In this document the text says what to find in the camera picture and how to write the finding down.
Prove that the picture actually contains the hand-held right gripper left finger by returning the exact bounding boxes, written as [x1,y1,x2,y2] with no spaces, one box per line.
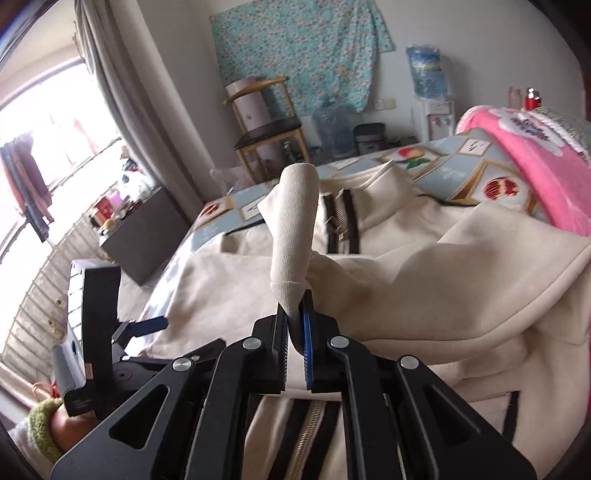
[50,302,291,480]

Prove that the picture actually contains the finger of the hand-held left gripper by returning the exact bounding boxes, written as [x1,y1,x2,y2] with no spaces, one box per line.
[113,316,168,345]

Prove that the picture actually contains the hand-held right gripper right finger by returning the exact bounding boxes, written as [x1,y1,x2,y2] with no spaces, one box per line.
[301,294,537,480]

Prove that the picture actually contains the cream zip jacket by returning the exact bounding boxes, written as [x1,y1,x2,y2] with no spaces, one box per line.
[150,164,591,480]

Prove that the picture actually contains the person's left forearm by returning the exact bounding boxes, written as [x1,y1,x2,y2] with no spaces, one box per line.
[8,397,99,468]

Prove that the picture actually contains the balcony railing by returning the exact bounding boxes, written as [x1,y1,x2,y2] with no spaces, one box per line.
[0,215,122,370]

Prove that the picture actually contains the dark cabinet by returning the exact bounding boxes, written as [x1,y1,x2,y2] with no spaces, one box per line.
[99,187,188,287]

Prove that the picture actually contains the red gift box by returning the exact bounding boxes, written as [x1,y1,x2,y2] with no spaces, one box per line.
[95,194,123,219]

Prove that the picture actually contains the white plastic bag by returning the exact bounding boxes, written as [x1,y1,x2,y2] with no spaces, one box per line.
[117,159,154,200]

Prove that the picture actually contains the clear plastic bag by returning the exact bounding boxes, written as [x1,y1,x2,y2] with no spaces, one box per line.
[210,168,237,195]

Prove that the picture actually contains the wooden chair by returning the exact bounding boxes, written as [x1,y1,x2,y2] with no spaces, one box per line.
[223,76,311,184]

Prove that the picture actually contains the empty clear water jug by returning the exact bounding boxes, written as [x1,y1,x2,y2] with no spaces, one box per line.
[313,100,354,158]

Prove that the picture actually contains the black trash can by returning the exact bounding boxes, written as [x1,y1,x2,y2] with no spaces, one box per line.
[353,122,387,156]

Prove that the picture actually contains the grey curtain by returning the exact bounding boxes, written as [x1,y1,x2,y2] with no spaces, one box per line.
[74,0,206,222]

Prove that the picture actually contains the fruit print tablecloth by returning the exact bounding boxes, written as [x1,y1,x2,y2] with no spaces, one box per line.
[161,124,551,296]

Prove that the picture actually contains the white water dispenser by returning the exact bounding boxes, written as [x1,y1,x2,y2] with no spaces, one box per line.
[412,97,456,144]

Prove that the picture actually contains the pink floral blanket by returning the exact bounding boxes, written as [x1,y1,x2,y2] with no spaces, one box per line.
[455,105,591,237]

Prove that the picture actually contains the blue water bottle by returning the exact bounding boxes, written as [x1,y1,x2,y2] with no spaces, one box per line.
[406,45,451,100]

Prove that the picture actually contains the grey lace-trimmed cloth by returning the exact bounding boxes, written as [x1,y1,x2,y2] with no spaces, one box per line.
[531,105,591,154]

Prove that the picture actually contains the teal floral wall cloth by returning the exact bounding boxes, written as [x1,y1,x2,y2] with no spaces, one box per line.
[209,0,397,116]

